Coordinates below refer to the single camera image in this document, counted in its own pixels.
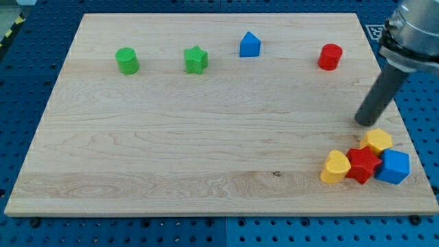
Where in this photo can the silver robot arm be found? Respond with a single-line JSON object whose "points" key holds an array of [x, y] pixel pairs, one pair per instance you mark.
{"points": [[409, 40]]}

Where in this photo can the green star block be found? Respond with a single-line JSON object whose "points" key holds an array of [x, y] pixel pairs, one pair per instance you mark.
{"points": [[196, 60]]}

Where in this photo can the red star block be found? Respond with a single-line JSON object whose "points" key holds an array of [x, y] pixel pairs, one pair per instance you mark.
{"points": [[363, 164]]}

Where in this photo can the wooden board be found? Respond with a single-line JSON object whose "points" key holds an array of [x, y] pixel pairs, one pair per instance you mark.
{"points": [[247, 137]]}

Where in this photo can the blue triangle block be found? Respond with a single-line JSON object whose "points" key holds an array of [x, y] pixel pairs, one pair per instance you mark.
{"points": [[250, 46]]}

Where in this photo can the green cylinder block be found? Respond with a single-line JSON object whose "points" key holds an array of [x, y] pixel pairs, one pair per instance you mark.
{"points": [[127, 60]]}

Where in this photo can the yellow heart block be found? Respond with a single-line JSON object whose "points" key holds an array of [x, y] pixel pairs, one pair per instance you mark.
{"points": [[335, 167]]}

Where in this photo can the red cylinder block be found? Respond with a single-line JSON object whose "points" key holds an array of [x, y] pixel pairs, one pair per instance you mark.
{"points": [[330, 56]]}

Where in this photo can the yellow hexagon block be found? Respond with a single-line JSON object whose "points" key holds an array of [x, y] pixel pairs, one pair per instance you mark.
{"points": [[377, 140]]}

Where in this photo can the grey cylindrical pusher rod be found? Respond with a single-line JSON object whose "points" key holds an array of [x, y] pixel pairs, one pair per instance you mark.
{"points": [[381, 94]]}

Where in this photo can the blue cube block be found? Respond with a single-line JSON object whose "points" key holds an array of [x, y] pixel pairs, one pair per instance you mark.
{"points": [[395, 167]]}

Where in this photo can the fiducial marker tag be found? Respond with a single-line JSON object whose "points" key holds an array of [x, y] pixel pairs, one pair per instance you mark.
{"points": [[374, 31]]}

